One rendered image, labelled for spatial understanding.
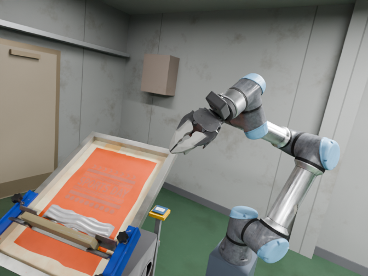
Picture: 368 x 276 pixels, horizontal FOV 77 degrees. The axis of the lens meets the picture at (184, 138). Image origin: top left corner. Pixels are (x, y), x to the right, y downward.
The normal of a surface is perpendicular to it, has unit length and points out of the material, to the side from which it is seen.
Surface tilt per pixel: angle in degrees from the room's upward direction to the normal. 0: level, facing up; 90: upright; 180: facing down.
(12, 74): 90
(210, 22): 90
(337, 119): 90
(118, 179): 32
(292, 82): 90
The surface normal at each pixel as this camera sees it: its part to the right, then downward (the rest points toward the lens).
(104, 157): -0.04, -0.73
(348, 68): -0.54, 0.11
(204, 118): 0.15, -0.48
